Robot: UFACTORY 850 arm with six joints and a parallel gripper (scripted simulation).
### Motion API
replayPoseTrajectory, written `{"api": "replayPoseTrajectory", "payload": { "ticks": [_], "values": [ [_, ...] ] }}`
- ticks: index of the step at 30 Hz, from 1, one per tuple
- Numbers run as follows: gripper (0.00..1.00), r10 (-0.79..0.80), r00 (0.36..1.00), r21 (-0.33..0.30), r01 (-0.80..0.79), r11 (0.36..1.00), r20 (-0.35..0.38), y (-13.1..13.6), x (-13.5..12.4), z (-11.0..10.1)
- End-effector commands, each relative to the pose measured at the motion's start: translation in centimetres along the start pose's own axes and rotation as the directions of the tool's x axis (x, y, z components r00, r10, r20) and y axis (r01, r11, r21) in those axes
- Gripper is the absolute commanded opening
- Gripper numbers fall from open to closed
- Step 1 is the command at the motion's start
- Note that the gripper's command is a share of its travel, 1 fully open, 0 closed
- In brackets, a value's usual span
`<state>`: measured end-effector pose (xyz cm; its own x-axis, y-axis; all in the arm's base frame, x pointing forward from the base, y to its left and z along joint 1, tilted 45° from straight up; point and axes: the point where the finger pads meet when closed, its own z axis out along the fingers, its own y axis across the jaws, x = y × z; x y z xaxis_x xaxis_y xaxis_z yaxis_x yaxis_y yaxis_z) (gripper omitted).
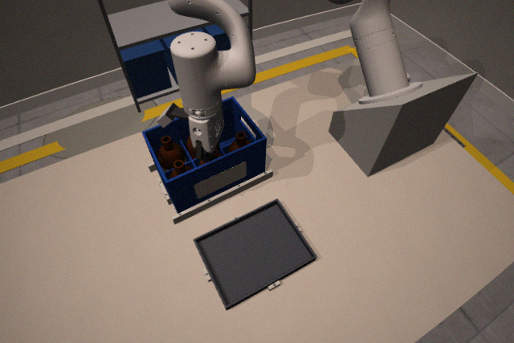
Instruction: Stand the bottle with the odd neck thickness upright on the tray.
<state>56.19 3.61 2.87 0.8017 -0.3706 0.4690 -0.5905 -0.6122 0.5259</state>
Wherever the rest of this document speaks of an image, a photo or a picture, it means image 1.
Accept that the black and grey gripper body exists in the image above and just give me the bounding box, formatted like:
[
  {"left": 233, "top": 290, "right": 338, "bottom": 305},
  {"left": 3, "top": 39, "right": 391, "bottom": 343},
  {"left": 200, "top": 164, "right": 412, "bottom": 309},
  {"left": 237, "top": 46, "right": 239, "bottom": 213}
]
[{"left": 188, "top": 108, "right": 224, "bottom": 153}]

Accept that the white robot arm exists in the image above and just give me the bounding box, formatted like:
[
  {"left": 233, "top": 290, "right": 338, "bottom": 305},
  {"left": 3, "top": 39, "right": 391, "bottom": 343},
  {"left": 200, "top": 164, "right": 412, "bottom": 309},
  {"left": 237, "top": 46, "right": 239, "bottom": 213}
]
[{"left": 157, "top": 0, "right": 422, "bottom": 128}]

